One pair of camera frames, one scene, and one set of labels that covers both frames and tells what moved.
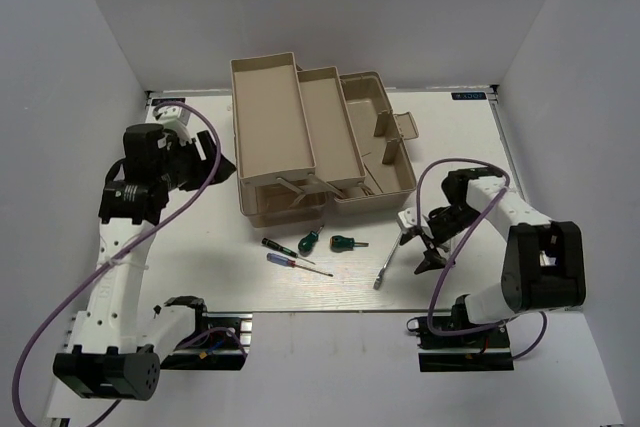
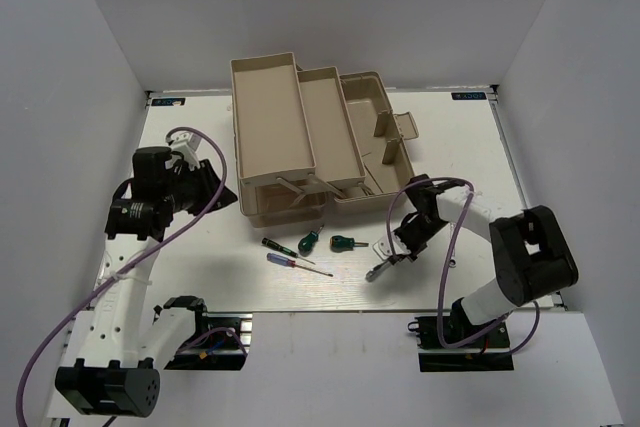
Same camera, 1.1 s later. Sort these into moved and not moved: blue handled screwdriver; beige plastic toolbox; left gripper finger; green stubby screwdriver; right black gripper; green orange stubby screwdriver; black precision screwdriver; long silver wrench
Moved: right black gripper; left gripper finger; long silver wrench
Not moved: beige plastic toolbox; black precision screwdriver; green stubby screwdriver; blue handled screwdriver; green orange stubby screwdriver
